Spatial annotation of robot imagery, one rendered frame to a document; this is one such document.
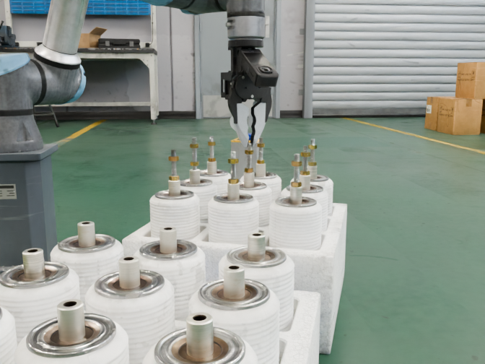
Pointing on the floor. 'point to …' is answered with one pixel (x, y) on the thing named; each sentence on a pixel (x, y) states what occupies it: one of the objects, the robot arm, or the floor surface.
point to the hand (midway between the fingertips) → (250, 141)
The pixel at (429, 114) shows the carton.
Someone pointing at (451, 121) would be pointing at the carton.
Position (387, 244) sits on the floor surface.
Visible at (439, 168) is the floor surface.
